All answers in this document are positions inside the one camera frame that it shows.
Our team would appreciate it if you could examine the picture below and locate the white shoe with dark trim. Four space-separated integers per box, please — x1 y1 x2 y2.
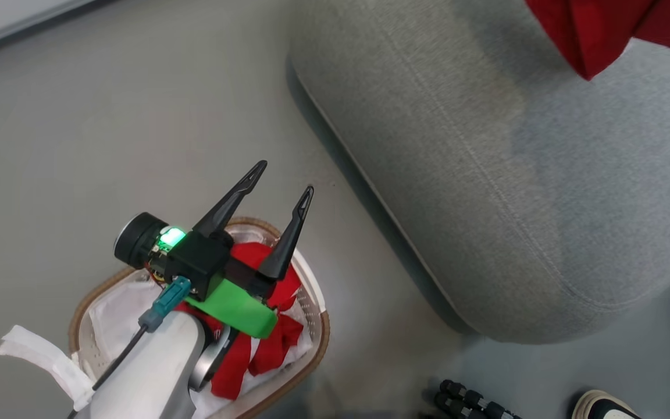
571 389 642 419

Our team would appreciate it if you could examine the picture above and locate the white fabric basket handle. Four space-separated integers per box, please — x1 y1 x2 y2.
0 325 96 411

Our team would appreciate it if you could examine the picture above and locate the white laundry basket brown rim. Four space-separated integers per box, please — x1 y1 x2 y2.
67 216 331 419

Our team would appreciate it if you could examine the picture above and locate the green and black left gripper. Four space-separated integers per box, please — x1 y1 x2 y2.
167 160 315 340

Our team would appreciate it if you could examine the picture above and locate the grey fabric sofa seat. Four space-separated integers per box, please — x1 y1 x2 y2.
286 0 670 344

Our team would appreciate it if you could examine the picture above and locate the red garment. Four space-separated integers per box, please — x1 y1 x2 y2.
175 242 307 401
524 0 670 81

